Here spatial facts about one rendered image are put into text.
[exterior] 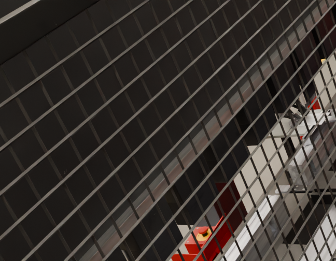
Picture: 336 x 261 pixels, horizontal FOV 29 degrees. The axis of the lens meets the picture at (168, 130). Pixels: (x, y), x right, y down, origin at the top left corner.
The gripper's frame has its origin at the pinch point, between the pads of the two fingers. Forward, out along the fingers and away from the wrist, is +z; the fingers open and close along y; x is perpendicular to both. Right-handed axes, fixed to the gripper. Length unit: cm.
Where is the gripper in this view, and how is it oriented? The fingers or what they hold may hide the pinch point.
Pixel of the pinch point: (301, 115)
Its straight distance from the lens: 250.1
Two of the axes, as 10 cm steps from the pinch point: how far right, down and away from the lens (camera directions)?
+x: -3.2, 6.1, 7.3
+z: 7.9, 6.0, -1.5
